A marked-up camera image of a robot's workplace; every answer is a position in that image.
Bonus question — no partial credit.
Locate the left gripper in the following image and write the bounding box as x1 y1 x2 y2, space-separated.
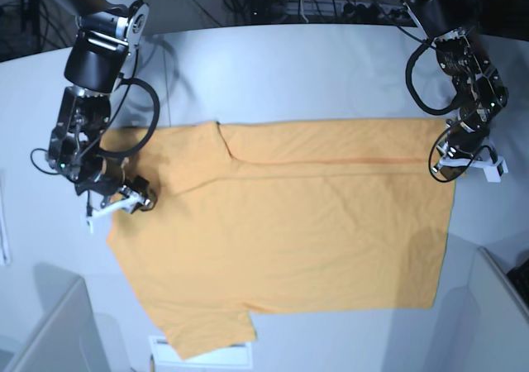
431 120 489 180

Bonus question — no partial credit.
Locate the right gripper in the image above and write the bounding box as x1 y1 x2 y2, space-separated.
74 156 158 213

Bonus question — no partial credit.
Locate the yellow orange T-shirt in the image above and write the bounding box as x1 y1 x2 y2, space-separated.
107 119 454 359

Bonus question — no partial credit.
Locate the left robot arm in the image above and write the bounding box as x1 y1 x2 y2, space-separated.
399 0 508 183

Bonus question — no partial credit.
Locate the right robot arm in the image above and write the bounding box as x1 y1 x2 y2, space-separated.
45 0 160 217

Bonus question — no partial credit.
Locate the white power strip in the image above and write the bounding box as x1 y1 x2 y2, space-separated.
303 0 411 21

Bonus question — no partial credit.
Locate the grey partition panel left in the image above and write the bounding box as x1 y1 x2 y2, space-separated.
3 276 111 371

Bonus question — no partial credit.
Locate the grey partition panel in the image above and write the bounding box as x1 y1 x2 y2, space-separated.
3 276 111 371
465 248 528 371

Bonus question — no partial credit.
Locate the grey partition panel right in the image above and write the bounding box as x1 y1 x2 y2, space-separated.
465 248 528 371

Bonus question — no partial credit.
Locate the white label plate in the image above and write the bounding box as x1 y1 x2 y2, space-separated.
148 335 254 369

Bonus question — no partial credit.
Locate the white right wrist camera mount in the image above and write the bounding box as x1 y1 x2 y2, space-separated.
85 191 141 234

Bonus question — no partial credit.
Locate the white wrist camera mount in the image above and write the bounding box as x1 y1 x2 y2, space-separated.
85 191 141 234
431 141 508 183

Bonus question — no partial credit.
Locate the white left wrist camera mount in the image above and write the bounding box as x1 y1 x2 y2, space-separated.
431 141 508 183

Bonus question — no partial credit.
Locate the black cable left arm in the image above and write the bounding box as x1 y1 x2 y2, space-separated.
404 39 470 116

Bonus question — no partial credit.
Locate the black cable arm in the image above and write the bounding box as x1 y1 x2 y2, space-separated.
404 39 470 116
97 77 161 158

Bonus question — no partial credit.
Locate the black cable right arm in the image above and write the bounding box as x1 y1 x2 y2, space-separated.
97 77 161 158

